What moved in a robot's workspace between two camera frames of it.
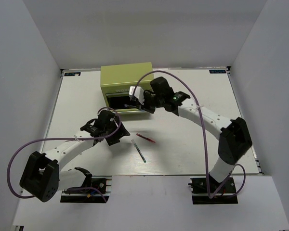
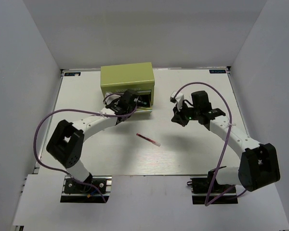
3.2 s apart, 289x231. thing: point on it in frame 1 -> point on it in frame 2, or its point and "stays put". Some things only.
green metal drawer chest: x=116 y=80 stays put
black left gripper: x=122 y=132 -> x=134 y=108
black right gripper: x=146 y=95 -> x=178 y=117
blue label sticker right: x=217 y=71 stays put
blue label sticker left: x=66 y=74 stays put
